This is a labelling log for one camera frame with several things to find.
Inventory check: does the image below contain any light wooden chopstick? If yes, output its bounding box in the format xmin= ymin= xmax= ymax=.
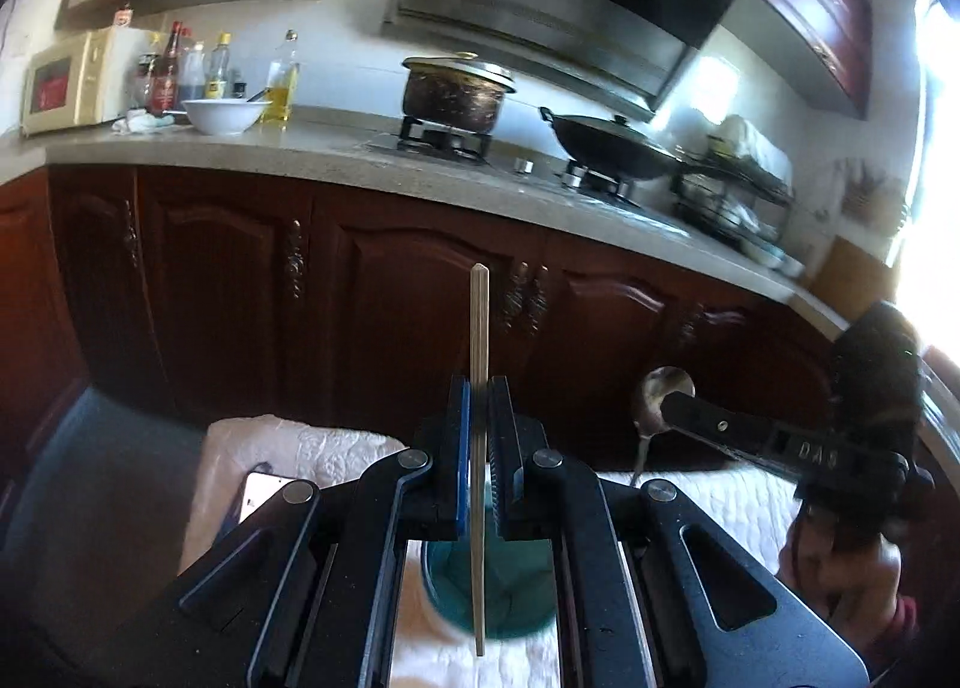
xmin=469 ymin=264 xmax=490 ymax=659

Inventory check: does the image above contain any white bowl on counter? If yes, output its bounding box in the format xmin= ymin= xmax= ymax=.
xmin=184 ymin=100 xmax=268 ymax=135

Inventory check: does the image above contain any smartphone with lit screen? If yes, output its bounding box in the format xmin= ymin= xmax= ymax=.
xmin=213 ymin=462 xmax=293 ymax=543

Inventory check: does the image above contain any metal spoon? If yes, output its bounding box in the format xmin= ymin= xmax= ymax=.
xmin=630 ymin=366 xmax=697 ymax=488

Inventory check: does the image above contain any dark sauce bottle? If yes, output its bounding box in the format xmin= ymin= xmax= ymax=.
xmin=148 ymin=22 xmax=182 ymax=116

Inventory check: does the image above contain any dark cooking pot with lid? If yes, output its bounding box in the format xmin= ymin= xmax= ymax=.
xmin=402 ymin=52 xmax=516 ymax=135

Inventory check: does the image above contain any dish rack with dishes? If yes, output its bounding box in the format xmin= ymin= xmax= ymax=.
xmin=670 ymin=114 xmax=805 ymax=280

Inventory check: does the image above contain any white floral cup blue rim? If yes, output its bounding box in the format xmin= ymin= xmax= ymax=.
xmin=418 ymin=460 xmax=562 ymax=643

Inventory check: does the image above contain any black wok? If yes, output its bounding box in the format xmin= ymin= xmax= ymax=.
xmin=539 ymin=106 xmax=686 ymax=181

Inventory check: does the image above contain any gas stove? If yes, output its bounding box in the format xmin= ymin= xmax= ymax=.
xmin=364 ymin=117 xmax=690 ymax=239

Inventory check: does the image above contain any person's right hand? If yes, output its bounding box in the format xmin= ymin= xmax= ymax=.
xmin=776 ymin=509 xmax=919 ymax=670

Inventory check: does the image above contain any white quilted tablecloth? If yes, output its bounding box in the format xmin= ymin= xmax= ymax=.
xmin=179 ymin=415 xmax=797 ymax=686

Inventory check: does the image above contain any cream microwave oven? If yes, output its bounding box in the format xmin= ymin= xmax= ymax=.
xmin=21 ymin=26 xmax=160 ymax=137

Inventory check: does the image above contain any yellow oil bottle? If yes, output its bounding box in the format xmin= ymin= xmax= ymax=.
xmin=260 ymin=29 xmax=299 ymax=124

